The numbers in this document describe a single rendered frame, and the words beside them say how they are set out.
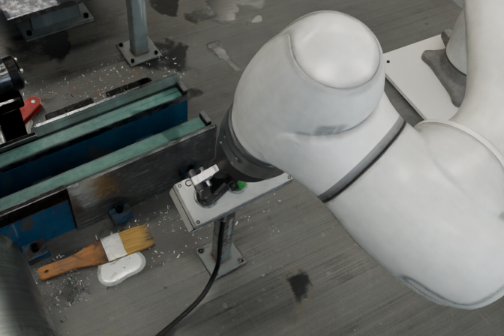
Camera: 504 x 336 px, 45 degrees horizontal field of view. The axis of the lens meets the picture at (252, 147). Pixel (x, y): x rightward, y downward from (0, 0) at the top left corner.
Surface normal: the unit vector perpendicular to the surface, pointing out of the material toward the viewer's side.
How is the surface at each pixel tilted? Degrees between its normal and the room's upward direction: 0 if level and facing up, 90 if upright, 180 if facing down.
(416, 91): 0
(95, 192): 90
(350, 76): 30
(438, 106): 0
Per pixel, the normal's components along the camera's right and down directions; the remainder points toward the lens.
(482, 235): 0.24, -0.17
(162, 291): 0.09, -0.62
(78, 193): 0.54, 0.69
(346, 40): 0.29, -0.37
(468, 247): 0.06, 0.02
